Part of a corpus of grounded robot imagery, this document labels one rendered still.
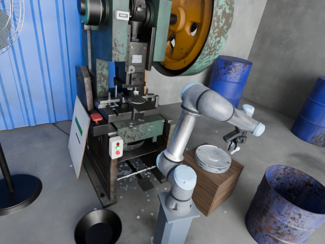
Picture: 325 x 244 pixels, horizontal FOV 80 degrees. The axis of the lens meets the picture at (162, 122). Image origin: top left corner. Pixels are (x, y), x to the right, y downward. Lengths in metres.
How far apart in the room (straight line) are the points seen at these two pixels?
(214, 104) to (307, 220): 0.97
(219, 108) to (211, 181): 0.78
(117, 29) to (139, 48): 0.21
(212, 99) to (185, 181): 0.41
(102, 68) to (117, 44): 0.38
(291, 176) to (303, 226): 0.40
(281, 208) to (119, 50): 1.40
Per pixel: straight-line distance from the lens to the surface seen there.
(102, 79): 1.62
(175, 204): 1.10
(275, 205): 1.53
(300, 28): 4.30
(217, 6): 1.33
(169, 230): 1.21
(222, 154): 1.75
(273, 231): 1.66
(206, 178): 1.55
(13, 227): 1.76
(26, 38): 2.44
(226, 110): 0.89
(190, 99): 0.92
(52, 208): 1.77
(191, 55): 1.45
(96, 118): 1.23
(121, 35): 1.27
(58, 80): 2.56
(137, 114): 1.44
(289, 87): 4.29
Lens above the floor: 1.35
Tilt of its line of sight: 29 degrees down
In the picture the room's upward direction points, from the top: 9 degrees clockwise
